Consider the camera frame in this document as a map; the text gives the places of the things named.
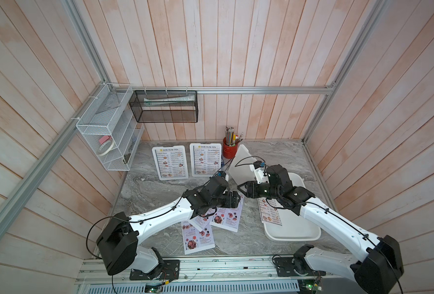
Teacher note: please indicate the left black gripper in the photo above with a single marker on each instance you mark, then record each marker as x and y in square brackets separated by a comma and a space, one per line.
[228, 203]

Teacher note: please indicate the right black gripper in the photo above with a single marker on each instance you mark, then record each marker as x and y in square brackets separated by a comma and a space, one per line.
[252, 187]

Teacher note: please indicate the pink special menu sheet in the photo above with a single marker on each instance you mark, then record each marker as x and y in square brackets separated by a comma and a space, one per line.
[229, 218]
[199, 223]
[196, 241]

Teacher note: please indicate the white menu holder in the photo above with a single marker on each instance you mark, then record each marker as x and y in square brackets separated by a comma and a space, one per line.
[170, 162]
[205, 160]
[241, 169]

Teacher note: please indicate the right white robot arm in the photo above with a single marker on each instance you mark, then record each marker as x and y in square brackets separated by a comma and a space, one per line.
[374, 263]

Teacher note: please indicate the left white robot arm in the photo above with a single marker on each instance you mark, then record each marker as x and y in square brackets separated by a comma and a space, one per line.
[120, 242]

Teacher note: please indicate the white plastic tray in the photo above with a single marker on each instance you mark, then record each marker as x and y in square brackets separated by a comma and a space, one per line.
[293, 228]

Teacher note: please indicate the red pen cup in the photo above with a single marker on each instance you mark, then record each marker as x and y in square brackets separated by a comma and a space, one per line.
[230, 142]

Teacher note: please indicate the white tape roll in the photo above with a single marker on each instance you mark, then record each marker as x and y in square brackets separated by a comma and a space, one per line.
[106, 147]

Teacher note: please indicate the pink eraser block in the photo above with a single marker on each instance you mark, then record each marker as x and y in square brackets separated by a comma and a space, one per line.
[104, 139]

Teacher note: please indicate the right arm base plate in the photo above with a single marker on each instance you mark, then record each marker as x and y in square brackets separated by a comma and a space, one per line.
[290, 266]

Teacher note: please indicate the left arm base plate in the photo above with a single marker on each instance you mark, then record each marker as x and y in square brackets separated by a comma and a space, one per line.
[167, 271]

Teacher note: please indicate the black mesh wall basket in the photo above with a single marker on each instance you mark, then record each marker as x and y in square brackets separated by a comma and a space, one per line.
[165, 106]

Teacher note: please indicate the white wire wall shelf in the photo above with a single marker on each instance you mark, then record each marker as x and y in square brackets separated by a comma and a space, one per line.
[108, 113]

